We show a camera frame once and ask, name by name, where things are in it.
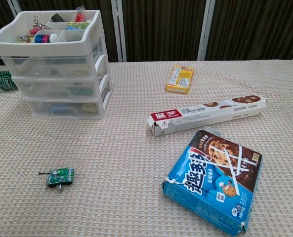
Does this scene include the red candy in clear wrapper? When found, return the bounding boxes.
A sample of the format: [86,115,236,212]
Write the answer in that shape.
[71,6,86,23]

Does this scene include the metal binder clip chain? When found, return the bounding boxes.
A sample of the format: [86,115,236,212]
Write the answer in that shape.
[32,15,52,31]

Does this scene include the small green toy tank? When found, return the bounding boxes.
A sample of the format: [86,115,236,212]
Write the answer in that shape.
[38,167,75,191]

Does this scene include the white partition post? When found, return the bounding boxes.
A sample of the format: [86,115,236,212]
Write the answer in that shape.
[200,0,216,61]
[111,0,127,62]
[6,0,23,16]

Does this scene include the blue cookie box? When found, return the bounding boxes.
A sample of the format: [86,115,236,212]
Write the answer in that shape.
[162,127,263,237]

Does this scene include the small yellow carton box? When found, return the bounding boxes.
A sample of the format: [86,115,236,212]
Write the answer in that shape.
[165,65,195,95]

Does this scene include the beige woven tablecloth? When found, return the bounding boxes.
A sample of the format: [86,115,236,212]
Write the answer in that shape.
[0,59,293,237]

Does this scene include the white plastic drawer organizer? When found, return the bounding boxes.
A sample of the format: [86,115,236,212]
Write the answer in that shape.
[0,9,113,121]

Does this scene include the clear plastic drawer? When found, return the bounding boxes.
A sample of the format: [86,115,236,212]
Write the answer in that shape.
[22,91,113,121]
[0,37,107,78]
[11,74,111,100]

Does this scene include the green yellow packet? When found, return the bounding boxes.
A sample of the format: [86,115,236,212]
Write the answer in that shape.
[66,21,91,30]

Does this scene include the long white baking paper box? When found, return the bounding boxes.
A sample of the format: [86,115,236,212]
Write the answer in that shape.
[147,95,267,137]

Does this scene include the clear bottle with green label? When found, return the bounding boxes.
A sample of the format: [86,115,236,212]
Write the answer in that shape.
[0,66,20,95]

